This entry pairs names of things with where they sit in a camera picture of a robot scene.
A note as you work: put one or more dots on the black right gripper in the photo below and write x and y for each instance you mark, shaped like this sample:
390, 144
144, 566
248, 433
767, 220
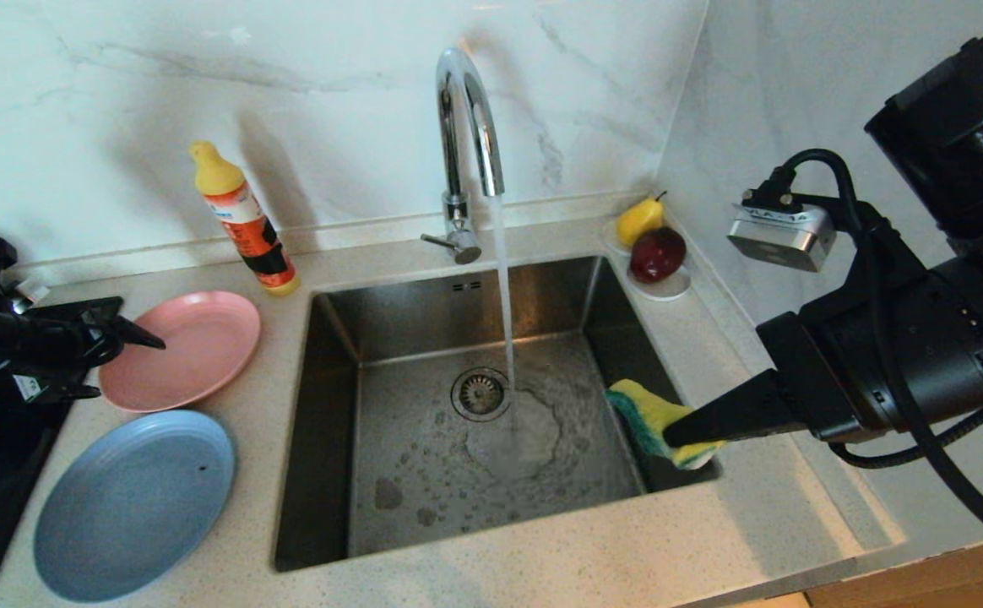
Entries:
922, 363

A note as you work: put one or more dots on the dark red apple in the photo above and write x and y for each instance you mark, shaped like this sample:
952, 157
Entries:
658, 254

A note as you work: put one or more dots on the round metal drain strainer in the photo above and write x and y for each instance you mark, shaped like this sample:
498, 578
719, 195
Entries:
480, 393

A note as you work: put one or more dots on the stainless steel sink basin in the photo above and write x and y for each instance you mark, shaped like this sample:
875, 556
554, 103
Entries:
407, 498

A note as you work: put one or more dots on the chrome gooseneck faucet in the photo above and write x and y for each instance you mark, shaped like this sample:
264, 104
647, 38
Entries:
456, 211

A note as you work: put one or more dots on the pink plastic plate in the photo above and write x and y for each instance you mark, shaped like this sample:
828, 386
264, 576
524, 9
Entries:
196, 355

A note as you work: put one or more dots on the wooden cabinet panel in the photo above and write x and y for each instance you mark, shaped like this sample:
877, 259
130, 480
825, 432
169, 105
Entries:
947, 587

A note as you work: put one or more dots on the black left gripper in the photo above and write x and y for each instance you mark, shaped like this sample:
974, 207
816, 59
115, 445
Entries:
35, 346

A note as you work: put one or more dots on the yellow pear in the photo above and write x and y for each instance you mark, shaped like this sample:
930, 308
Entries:
638, 221

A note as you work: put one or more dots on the small white dish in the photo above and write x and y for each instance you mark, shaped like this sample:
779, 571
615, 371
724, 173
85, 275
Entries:
670, 290

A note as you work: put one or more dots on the yellow fish-shaped sponge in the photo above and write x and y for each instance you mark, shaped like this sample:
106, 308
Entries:
652, 418

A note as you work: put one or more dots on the orange detergent bottle yellow cap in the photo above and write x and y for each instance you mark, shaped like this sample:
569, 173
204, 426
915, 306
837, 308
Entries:
255, 236

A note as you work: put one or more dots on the black glass cooktop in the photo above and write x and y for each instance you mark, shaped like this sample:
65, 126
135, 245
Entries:
2, 490

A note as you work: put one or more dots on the blue plastic plate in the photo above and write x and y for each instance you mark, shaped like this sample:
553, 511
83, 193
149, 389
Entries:
137, 507

